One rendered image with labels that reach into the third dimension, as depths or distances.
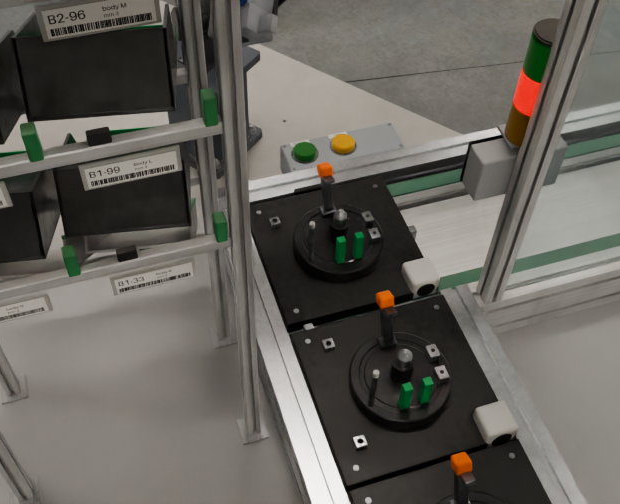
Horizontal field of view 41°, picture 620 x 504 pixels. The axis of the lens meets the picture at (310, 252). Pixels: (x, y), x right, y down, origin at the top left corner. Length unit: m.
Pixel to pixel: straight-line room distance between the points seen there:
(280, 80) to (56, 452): 0.88
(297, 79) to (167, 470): 0.87
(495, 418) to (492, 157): 0.34
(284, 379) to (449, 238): 0.40
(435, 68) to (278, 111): 1.59
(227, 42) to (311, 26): 2.66
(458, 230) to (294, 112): 0.45
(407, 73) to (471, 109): 0.29
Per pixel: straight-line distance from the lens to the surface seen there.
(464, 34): 3.37
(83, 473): 1.24
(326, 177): 1.25
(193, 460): 1.22
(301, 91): 1.71
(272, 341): 1.20
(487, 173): 1.07
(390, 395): 1.12
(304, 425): 1.14
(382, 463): 1.10
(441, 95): 3.07
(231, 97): 0.72
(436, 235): 1.39
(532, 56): 0.98
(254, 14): 0.95
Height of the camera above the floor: 1.97
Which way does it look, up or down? 51 degrees down
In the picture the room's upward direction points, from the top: 2 degrees clockwise
